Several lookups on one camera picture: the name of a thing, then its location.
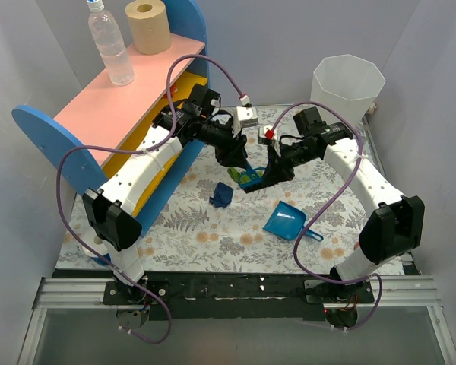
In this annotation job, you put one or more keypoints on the clear plastic water bottle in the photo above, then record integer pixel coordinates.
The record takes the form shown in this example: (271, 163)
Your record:
(110, 44)

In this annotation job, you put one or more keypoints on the floral patterned table mat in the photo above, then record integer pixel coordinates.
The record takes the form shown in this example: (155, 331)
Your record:
(190, 234)

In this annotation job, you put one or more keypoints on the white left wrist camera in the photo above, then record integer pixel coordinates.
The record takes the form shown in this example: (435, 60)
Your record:
(244, 117)

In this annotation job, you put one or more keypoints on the green paper scrap right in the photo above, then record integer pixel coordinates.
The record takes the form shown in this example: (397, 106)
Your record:
(234, 174)

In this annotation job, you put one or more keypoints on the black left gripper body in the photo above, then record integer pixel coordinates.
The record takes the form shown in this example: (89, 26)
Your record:
(230, 150)

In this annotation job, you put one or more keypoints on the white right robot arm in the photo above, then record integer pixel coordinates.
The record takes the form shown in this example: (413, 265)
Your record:
(395, 221)

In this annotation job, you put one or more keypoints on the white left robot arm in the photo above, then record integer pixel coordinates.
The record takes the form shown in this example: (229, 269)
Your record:
(112, 208)

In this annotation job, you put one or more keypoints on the blue wooden shelf unit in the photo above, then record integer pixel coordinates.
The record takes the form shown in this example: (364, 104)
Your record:
(118, 117)

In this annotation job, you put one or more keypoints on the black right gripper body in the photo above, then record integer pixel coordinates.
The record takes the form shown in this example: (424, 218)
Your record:
(277, 164)

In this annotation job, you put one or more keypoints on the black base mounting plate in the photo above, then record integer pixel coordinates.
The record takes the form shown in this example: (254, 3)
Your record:
(196, 295)

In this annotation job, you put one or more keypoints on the blue plastic dustpan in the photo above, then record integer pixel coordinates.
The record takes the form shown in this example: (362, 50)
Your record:
(286, 222)

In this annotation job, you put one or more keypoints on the white octagonal waste bin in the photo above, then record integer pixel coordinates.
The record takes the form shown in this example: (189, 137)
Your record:
(348, 85)

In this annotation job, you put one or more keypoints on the brown paper roll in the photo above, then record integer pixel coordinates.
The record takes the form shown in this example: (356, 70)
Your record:
(149, 26)

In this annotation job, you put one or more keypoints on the dark blue paper scrap lower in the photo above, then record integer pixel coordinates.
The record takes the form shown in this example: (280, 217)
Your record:
(223, 195)

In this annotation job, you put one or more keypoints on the aluminium rail frame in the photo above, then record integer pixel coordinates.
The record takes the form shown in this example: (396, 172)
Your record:
(75, 290)

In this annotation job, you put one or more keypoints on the blue hand brush black bristles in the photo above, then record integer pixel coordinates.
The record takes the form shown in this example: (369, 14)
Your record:
(250, 178)

